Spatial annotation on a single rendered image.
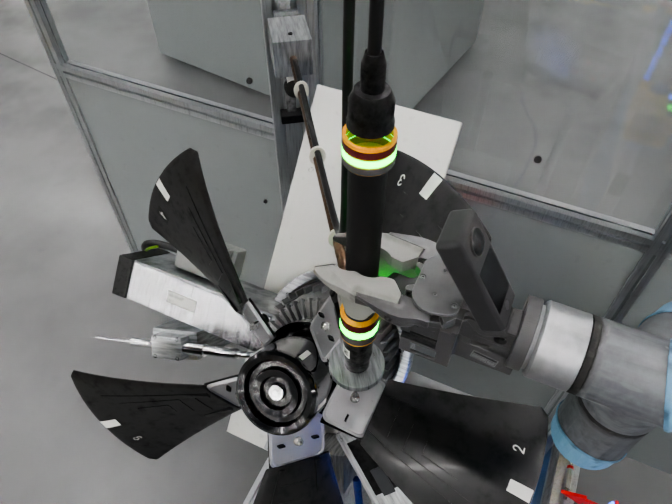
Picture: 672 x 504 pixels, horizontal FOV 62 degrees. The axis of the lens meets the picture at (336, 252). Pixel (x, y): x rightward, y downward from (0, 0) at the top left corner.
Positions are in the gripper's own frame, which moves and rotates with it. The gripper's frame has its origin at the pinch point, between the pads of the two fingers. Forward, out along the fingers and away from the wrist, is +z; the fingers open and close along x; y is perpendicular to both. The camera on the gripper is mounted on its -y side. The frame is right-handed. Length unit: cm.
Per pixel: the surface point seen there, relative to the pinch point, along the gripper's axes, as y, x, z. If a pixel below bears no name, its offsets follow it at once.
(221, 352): 38.5, 2.1, 21.5
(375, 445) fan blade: 30.8, -4.7, -8.1
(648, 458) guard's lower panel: 139, 70, -80
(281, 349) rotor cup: 22.7, -1.0, 7.4
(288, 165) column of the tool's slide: 47, 56, 38
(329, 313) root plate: 23.8, 7.5, 4.4
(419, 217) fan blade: 8.1, 15.8, -4.3
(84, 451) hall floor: 150, -3, 93
